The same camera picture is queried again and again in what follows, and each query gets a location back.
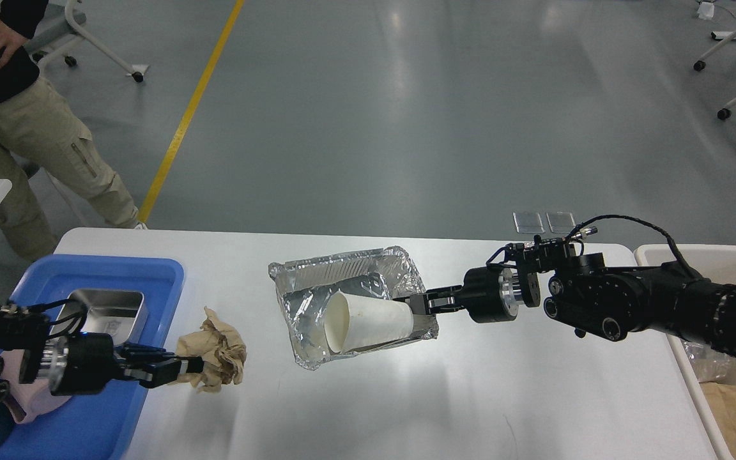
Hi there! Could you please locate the grey office chair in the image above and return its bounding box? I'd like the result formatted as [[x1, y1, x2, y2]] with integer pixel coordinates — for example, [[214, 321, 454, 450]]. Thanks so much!
[[24, 1, 148, 84]]

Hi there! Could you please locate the white paper cup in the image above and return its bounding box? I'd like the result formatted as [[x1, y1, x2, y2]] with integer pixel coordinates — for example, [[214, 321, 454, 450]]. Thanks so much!
[[323, 291, 414, 353]]

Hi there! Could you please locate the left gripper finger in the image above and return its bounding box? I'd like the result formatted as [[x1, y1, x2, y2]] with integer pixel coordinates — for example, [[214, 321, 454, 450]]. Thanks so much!
[[115, 343, 176, 365], [115, 357, 205, 389]]

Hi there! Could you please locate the square stainless steel tray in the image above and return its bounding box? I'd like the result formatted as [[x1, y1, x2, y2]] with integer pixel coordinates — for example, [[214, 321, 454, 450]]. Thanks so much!
[[57, 289, 147, 346]]

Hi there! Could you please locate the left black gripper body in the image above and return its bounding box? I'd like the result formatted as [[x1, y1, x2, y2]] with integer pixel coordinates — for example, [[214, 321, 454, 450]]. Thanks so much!
[[49, 332, 119, 396]]

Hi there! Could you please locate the right floor socket plate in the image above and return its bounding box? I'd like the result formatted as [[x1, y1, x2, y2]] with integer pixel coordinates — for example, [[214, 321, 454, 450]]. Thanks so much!
[[544, 211, 576, 234]]

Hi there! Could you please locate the left floor socket plate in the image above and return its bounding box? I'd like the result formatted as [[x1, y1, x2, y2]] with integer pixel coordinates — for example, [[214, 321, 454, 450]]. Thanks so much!
[[513, 211, 544, 234]]

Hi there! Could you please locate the brown paper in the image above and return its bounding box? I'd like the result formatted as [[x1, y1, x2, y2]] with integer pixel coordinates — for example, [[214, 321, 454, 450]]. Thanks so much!
[[175, 307, 247, 394]]

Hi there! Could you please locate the clear plastic wrap in bin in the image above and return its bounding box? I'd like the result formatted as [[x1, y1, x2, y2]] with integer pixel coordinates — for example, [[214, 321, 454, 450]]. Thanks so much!
[[681, 340, 733, 383]]

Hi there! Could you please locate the person in beige trousers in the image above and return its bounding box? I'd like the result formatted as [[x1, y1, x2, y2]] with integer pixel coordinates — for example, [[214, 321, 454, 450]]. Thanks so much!
[[0, 1, 146, 262]]

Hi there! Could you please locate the blue plastic tray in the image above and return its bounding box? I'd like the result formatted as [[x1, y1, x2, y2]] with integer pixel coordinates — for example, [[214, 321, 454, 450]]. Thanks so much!
[[0, 254, 184, 459]]

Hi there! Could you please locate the pink ribbed mug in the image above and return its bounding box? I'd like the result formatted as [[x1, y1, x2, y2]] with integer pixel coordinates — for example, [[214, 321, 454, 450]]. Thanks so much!
[[1, 350, 72, 424]]

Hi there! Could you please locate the beige plastic waste bin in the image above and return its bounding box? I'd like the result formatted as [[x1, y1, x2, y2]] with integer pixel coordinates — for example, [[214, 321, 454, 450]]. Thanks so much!
[[670, 244, 736, 459]]

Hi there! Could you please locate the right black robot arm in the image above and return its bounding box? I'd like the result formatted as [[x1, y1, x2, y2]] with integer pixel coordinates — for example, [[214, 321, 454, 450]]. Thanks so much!
[[400, 215, 736, 358]]

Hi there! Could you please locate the floor socket plate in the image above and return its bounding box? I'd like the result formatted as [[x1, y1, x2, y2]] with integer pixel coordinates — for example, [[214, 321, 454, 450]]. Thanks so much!
[[513, 211, 544, 234], [544, 211, 576, 234]]

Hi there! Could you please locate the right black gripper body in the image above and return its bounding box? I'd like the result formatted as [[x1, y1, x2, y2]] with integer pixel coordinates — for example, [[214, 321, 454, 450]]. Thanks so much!
[[463, 266, 524, 324]]

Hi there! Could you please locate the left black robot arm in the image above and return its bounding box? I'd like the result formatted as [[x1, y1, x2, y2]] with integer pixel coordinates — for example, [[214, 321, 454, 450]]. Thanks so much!
[[0, 299, 205, 403]]

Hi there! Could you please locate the aluminium foil tray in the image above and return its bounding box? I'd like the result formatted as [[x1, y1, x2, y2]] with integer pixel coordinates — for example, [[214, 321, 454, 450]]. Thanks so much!
[[268, 247, 440, 371]]

